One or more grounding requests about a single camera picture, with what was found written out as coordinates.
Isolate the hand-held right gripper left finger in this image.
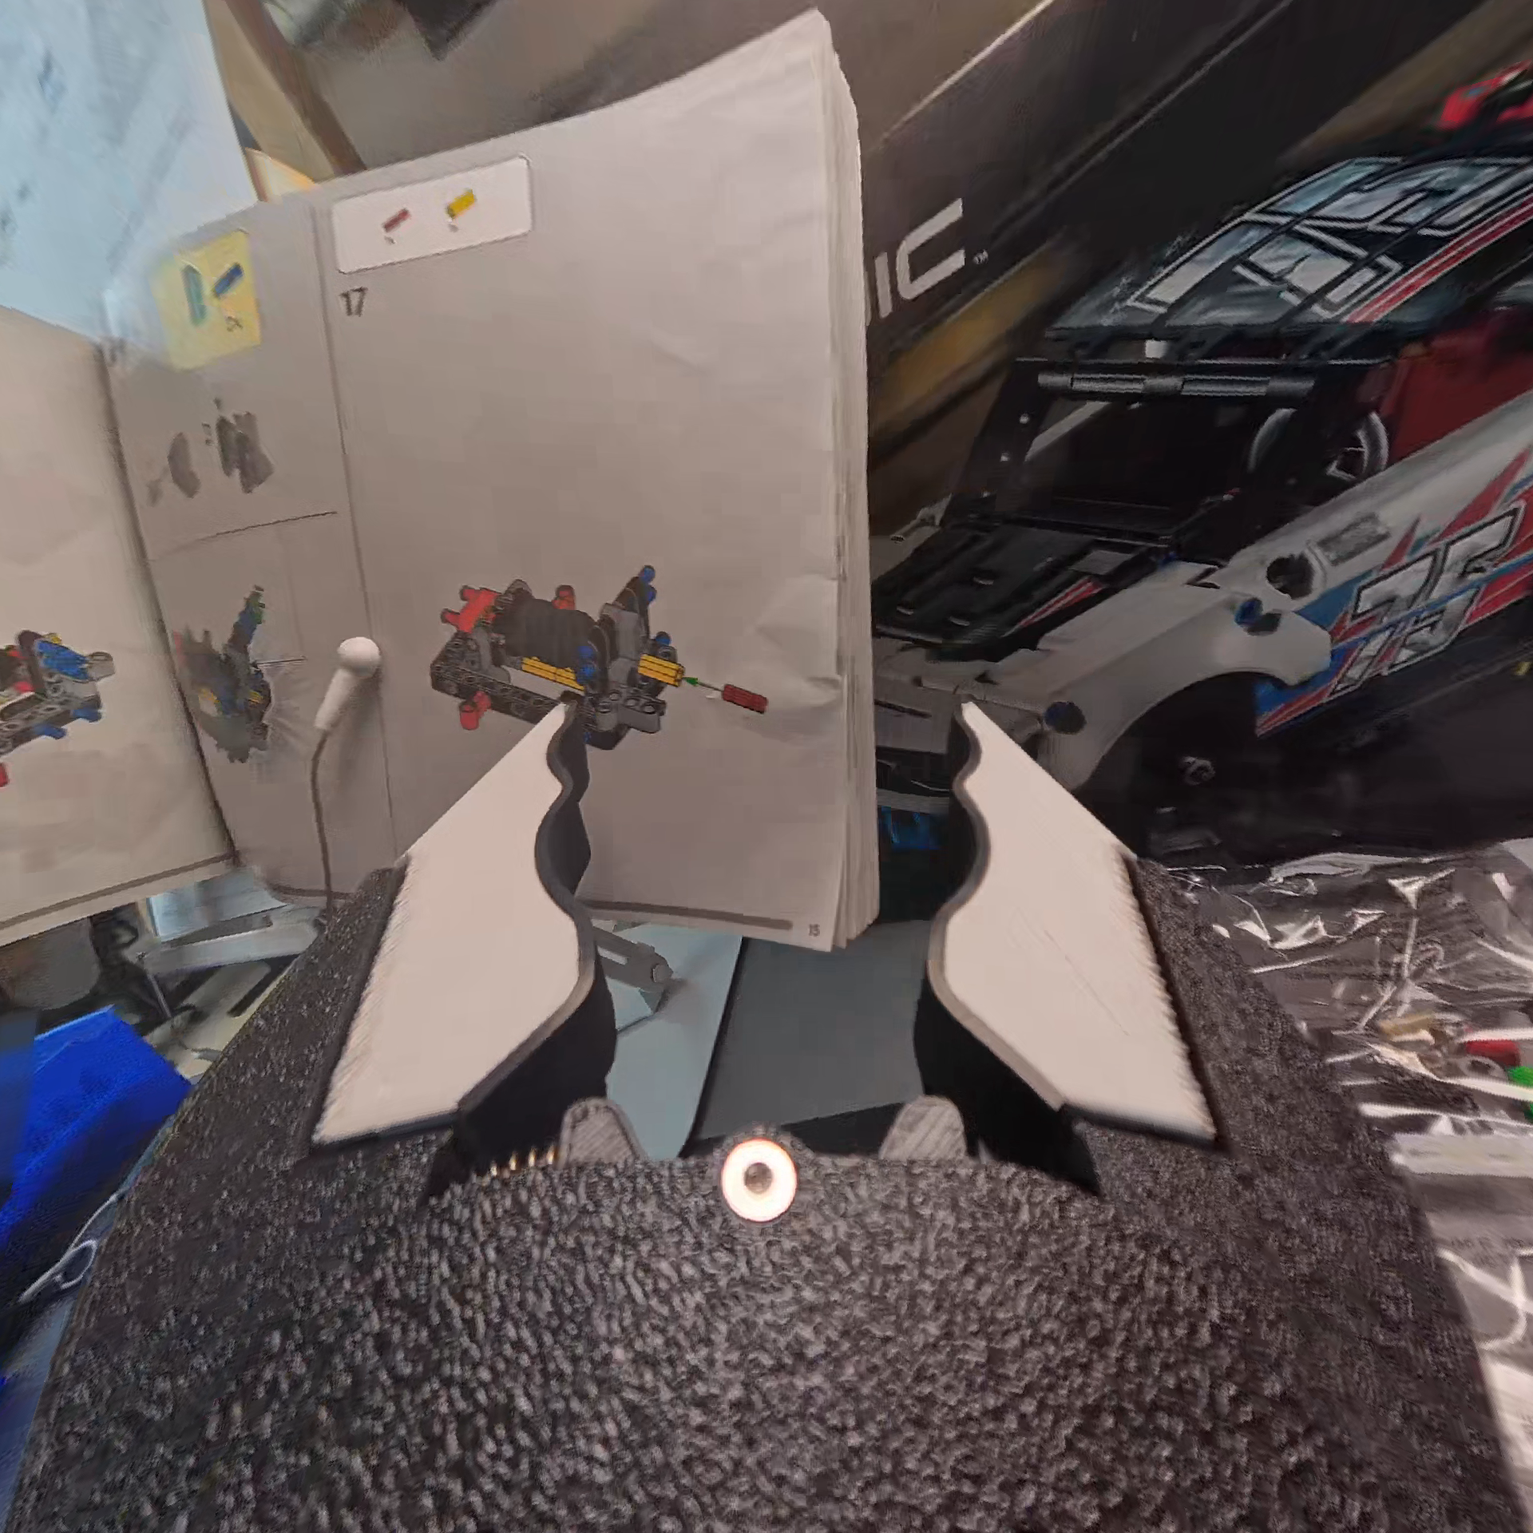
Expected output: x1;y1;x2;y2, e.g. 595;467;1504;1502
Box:
310;705;600;1150

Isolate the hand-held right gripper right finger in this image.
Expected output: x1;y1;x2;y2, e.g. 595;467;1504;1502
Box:
928;701;1221;1142

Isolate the white instruction booklet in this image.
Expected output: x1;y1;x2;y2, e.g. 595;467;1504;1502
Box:
0;10;881;953

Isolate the empty clear plastic bag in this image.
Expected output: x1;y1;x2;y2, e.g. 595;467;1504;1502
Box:
1185;840;1533;1391

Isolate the white book stand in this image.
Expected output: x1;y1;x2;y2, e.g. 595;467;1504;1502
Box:
113;636;936;1132

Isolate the blue plastic bin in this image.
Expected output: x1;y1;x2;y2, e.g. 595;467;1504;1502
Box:
0;1007;195;1308

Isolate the toy race car box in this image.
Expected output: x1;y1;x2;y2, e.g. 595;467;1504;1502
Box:
839;0;1533;865

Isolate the white cord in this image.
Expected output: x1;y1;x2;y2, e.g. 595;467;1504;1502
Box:
17;1205;128;1305

